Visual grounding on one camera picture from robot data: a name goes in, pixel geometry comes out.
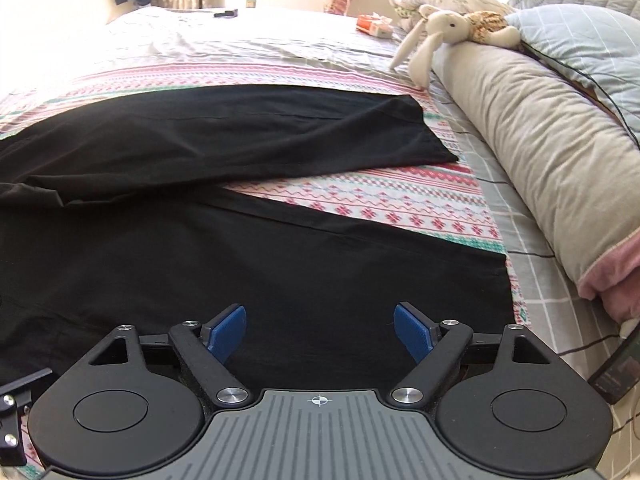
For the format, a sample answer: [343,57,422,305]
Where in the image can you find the orange and white box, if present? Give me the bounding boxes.
[356,13,397,38]

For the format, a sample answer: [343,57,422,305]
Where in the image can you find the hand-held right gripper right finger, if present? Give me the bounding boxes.
[391,302,554,407]

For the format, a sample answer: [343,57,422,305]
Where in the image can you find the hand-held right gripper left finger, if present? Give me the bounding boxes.
[88,303,251,407]

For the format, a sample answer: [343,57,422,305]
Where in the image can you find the light blue checked pillow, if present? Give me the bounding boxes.
[505,2,640,146]

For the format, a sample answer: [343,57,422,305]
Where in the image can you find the white plush rabbit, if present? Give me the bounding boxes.
[389,4,522,87]

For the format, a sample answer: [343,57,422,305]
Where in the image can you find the patterned striped bed sheet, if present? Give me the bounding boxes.
[0,6,640,480]

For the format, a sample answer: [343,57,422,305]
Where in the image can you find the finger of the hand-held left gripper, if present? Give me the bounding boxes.
[0,367,54,467]

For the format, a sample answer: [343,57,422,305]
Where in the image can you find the dark phone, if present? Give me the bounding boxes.
[589,332,640,406]

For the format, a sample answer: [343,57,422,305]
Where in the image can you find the beige long bolster pillow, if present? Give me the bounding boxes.
[430,40,640,326]

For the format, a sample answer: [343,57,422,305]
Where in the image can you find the black pants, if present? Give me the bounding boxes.
[0,85,516,397]

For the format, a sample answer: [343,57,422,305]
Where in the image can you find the thin black cable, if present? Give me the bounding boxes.
[520,42,640,153]

